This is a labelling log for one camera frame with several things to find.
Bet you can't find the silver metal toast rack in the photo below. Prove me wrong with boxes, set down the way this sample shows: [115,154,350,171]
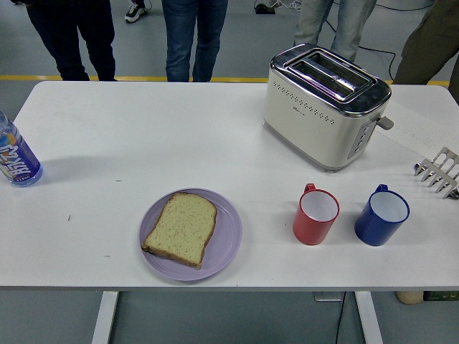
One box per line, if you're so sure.
[414,146,459,200]

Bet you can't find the black floor cable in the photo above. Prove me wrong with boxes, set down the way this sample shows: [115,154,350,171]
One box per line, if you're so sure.
[358,44,397,82]

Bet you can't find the black cable under table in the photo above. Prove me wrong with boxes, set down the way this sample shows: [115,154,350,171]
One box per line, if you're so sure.
[333,292,347,344]

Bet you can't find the clear bottle with blue label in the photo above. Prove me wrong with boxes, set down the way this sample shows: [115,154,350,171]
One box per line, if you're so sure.
[0,110,44,188]

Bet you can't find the white floor cables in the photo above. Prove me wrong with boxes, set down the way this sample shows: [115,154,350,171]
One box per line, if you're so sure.
[274,0,306,11]

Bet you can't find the lilac round plate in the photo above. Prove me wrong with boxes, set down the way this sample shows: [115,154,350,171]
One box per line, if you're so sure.
[138,188,243,282]

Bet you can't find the beige rounded object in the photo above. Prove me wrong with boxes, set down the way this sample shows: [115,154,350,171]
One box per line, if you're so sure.
[396,290,425,305]

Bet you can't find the cream toaster with chrome top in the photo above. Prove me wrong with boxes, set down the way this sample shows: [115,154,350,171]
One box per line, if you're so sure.
[262,42,395,174]

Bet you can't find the red enamel mug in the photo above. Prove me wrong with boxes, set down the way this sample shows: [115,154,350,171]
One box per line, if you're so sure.
[292,183,341,246]

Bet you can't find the person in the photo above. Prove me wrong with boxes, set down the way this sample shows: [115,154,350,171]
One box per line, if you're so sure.
[124,0,148,24]
[10,0,118,82]
[161,0,230,83]
[293,0,377,62]
[391,0,459,86]

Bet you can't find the black table control panel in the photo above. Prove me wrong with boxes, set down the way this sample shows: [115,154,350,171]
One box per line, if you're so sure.
[422,291,459,302]

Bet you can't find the brown-crusted bread slice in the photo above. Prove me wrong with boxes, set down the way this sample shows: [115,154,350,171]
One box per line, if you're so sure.
[141,192,219,269]

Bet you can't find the blue enamel mug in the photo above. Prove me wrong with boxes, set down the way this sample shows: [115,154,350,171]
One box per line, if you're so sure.
[354,183,410,247]

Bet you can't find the white table leg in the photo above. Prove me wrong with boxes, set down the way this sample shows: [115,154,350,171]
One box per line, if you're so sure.
[354,291,384,344]
[90,291,120,344]

